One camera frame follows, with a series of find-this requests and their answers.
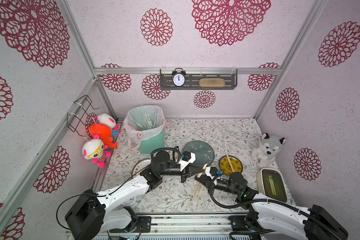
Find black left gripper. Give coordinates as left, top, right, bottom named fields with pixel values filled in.
left=160, top=163, right=205, bottom=184

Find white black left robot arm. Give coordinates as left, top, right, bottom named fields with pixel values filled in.
left=65, top=148, right=206, bottom=240

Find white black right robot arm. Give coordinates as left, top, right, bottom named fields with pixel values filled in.
left=196, top=172, right=349, bottom=240

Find dark green glass plate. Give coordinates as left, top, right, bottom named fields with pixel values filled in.
left=183, top=141, right=215, bottom=168

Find yellow black patterned plate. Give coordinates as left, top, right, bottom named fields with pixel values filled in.
left=219, top=155, right=244, bottom=176

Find green trash bin with bag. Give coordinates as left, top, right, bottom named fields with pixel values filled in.
left=124, top=105, right=167, bottom=154

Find white green rectangular tray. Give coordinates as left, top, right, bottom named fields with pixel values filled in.
left=257, top=168, right=288, bottom=203

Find grey husky plush toy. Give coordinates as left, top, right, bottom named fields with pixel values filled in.
left=251, top=133, right=286, bottom=169

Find wooden brush on shelf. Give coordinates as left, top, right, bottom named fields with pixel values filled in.
left=199, top=78, right=226, bottom=88

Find black alarm clock on shelf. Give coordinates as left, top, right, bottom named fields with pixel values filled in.
left=172, top=68, right=187, bottom=87

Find red plush toy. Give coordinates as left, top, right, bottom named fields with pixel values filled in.
left=89, top=123, right=118, bottom=150

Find white plush with yellow glasses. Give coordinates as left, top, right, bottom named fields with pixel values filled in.
left=82, top=135, right=111, bottom=168

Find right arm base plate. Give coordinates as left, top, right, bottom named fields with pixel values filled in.
left=228, top=212, right=273, bottom=232

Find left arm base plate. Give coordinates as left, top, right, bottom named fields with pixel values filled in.
left=125, top=216, right=152, bottom=233

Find grey wall shelf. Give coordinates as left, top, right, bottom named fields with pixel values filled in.
left=159, top=69, right=238, bottom=90

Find black wire wall basket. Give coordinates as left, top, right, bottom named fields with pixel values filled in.
left=66, top=95, right=101, bottom=137

